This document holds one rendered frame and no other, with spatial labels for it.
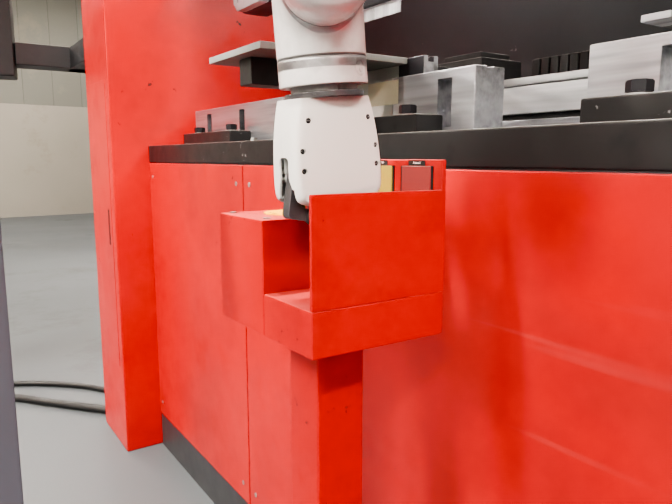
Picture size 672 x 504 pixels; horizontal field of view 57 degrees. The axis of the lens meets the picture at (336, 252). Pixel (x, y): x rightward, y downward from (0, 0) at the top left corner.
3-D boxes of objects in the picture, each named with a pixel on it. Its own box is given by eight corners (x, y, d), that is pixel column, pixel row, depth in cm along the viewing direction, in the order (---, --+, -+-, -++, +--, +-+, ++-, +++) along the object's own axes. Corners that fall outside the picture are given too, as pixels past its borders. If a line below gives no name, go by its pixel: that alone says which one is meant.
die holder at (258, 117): (196, 146, 172) (195, 111, 171) (216, 146, 176) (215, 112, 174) (282, 142, 131) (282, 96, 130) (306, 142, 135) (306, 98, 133)
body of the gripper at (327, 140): (344, 85, 64) (352, 193, 66) (257, 88, 58) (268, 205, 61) (390, 78, 58) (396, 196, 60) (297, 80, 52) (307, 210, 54)
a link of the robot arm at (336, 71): (337, 65, 64) (339, 95, 64) (261, 66, 59) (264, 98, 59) (388, 54, 57) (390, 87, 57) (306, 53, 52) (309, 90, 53)
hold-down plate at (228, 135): (183, 145, 165) (183, 134, 165) (202, 145, 168) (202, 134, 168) (229, 143, 141) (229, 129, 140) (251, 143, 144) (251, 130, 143)
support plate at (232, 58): (208, 64, 99) (208, 57, 98) (343, 76, 113) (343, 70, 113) (260, 47, 84) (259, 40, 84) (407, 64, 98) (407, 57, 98)
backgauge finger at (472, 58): (374, 79, 113) (375, 50, 112) (474, 88, 127) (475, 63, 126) (418, 71, 103) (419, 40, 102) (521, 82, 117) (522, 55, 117)
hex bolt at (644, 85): (618, 96, 64) (619, 80, 63) (633, 97, 65) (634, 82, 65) (644, 93, 61) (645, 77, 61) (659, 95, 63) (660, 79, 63)
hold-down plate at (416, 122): (306, 139, 113) (306, 122, 112) (331, 140, 116) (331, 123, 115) (415, 134, 88) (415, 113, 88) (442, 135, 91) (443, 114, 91)
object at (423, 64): (349, 86, 112) (349, 70, 112) (362, 88, 114) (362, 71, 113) (423, 74, 96) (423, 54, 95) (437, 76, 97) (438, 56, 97)
